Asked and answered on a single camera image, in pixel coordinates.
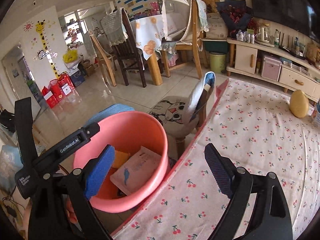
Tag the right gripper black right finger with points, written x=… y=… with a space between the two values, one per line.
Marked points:
x=270 y=218

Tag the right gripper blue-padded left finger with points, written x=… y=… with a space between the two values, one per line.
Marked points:
x=48 y=217

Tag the yellow snack bag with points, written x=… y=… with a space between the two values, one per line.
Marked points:
x=120 y=159

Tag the white wet wipes pack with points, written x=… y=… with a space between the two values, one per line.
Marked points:
x=135 y=172

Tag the pink plastic bucket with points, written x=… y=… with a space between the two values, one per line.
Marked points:
x=126 y=132

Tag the green trash can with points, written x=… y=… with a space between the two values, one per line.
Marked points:
x=217 y=62

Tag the red gift bags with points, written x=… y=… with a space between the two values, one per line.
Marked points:
x=57 y=90

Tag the blue cushioned stool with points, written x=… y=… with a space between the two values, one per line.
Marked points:
x=109 y=111

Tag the cherry print tablecloth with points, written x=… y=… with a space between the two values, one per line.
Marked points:
x=254 y=127

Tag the cat face stool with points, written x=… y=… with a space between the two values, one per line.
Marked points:
x=171 y=112

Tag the yellow pear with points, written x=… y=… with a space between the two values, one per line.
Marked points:
x=299 y=104

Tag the white yogurt bottle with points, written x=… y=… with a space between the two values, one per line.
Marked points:
x=316 y=115

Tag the light wooden chair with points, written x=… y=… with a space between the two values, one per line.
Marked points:
x=184 y=25
x=104 y=60

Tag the giraffe height chart sticker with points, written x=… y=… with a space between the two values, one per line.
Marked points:
x=44 y=52

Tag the dark wooden chair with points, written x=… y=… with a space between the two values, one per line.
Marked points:
x=127 y=53

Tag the pink storage box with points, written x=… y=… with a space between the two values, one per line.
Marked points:
x=271 y=67

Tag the white TV cabinet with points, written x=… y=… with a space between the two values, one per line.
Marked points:
x=246 y=59

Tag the dining table orange print cloth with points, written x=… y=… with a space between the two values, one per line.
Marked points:
x=149 y=33

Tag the electric kettle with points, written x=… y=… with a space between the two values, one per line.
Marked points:
x=263 y=35

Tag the dark flower bouquet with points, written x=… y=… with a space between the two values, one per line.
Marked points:
x=235 y=14

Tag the black television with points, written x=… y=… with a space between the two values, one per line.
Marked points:
x=295 y=14

